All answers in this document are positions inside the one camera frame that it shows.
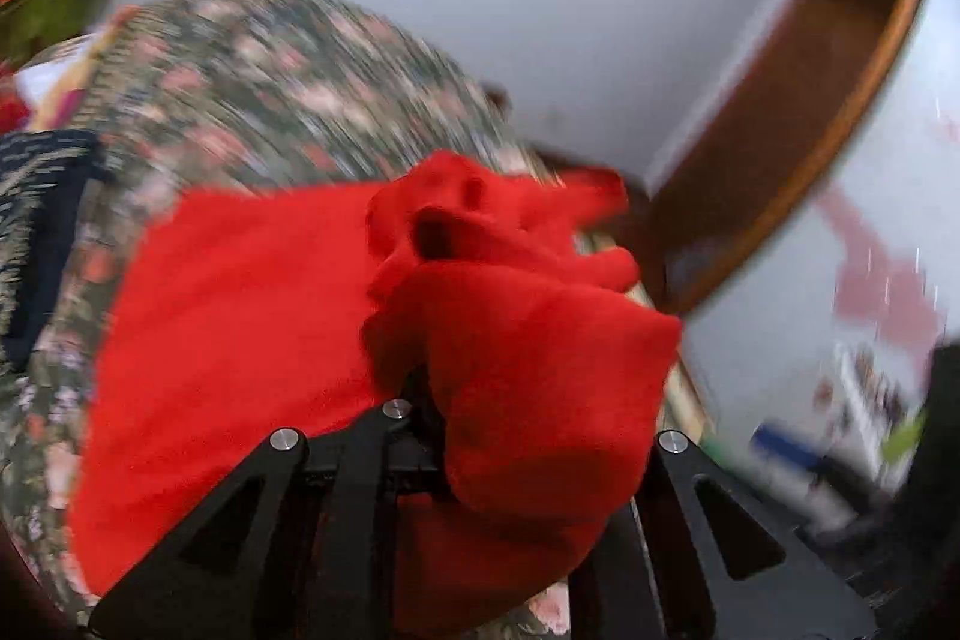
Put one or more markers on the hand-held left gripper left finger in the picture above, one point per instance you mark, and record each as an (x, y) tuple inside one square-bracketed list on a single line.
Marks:
[(375, 452)]

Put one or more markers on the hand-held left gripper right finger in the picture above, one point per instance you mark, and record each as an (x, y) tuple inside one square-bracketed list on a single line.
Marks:
[(682, 482)]

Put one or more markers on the red zip jacket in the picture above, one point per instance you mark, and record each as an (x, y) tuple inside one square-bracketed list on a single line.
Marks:
[(262, 325)]

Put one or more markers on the floral bedspread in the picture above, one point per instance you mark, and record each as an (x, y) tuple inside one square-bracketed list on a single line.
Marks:
[(247, 85)]

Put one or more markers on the navy patterned sweater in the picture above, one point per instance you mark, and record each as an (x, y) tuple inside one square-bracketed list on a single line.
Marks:
[(37, 220)]

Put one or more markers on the wooden door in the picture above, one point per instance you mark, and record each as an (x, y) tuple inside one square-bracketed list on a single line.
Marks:
[(810, 85)]

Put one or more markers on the white bed sheet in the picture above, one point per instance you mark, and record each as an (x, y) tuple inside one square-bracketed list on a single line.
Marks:
[(49, 78)]

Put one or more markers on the green patterned cloth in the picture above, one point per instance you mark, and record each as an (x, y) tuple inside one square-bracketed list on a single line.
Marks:
[(45, 21)]

